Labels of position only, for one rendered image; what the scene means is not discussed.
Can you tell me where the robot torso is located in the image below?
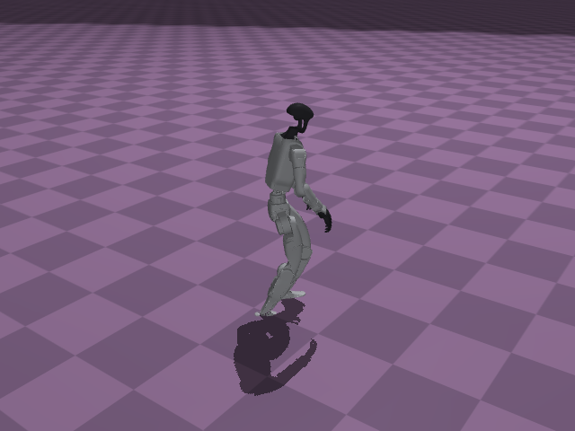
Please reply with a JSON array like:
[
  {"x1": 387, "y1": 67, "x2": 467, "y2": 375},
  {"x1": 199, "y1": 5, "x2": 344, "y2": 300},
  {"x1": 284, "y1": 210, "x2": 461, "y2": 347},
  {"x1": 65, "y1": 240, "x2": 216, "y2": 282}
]
[{"x1": 265, "y1": 132, "x2": 304, "y2": 222}]

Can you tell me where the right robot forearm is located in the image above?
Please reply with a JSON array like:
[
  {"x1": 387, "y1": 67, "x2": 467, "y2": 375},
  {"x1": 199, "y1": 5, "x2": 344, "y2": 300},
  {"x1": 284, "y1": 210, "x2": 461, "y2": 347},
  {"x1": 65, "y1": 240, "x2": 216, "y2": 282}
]
[{"x1": 303, "y1": 184, "x2": 327, "y2": 215}]

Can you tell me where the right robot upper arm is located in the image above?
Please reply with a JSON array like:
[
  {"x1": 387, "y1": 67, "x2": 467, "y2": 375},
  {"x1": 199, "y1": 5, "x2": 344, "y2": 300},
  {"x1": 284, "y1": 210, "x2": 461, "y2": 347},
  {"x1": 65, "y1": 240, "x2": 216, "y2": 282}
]
[{"x1": 288, "y1": 145, "x2": 307, "y2": 198}]

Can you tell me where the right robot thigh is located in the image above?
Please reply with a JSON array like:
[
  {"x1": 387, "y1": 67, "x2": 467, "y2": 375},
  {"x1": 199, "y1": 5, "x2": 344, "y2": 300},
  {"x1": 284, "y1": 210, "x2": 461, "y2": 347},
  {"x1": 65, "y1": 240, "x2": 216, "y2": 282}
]
[{"x1": 275, "y1": 211, "x2": 303, "y2": 276}]

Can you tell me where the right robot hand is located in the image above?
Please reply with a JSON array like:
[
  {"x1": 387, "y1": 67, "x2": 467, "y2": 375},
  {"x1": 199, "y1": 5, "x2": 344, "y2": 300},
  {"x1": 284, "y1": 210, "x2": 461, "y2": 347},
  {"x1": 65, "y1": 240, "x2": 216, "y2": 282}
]
[{"x1": 318, "y1": 209, "x2": 332, "y2": 233}]

